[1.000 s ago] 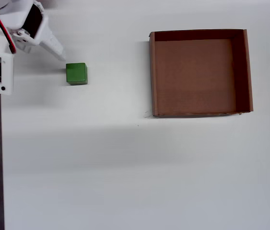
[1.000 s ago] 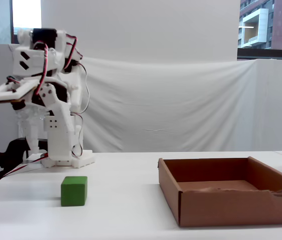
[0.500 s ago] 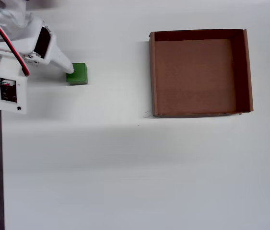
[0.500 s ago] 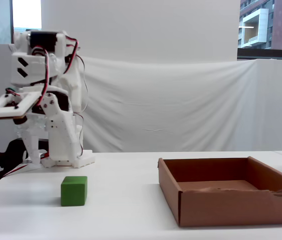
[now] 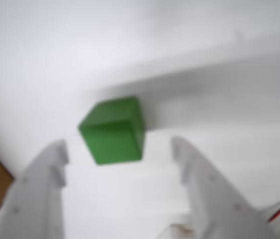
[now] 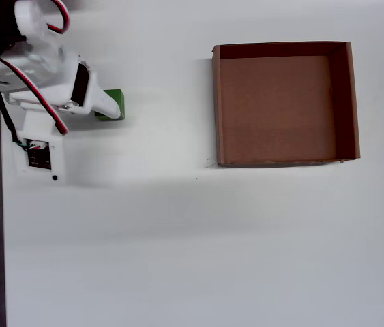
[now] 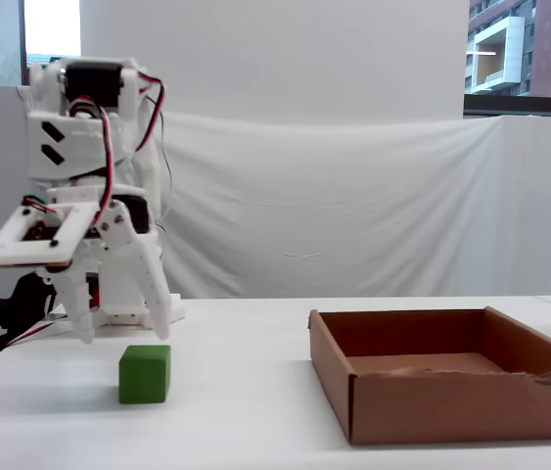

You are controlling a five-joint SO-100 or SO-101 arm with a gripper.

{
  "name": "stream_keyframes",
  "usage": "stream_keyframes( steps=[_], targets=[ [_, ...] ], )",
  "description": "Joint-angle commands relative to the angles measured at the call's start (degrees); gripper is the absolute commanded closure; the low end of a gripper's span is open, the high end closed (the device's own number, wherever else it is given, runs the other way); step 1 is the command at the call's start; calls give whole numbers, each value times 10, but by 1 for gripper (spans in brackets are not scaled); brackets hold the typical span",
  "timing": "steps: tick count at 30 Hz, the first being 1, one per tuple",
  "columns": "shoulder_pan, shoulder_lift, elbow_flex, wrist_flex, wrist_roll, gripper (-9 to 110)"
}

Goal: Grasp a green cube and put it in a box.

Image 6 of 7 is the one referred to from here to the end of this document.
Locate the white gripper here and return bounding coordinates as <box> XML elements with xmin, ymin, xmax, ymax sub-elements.
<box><xmin>6</xmin><ymin>44</ymin><xmax>122</xmax><ymax>121</ymax></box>

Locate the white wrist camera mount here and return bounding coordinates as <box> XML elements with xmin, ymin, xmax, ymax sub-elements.
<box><xmin>15</xmin><ymin>102</ymin><xmax>68</xmax><ymax>187</ymax></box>

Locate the green cube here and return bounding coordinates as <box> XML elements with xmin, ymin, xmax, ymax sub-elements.
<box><xmin>94</xmin><ymin>89</ymin><xmax>126</xmax><ymax>122</ymax></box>

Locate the red black gripper servo cable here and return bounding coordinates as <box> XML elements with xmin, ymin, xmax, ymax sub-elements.
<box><xmin>0</xmin><ymin>50</ymin><xmax>70</xmax><ymax>137</ymax></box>

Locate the red black arm servo cable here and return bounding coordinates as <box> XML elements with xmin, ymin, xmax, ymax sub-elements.
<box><xmin>46</xmin><ymin>0</ymin><xmax>72</xmax><ymax>35</ymax></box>

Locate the brown cardboard box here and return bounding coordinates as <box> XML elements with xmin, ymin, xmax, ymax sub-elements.
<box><xmin>211</xmin><ymin>40</ymin><xmax>361</xmax><ymax>168</ymax></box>

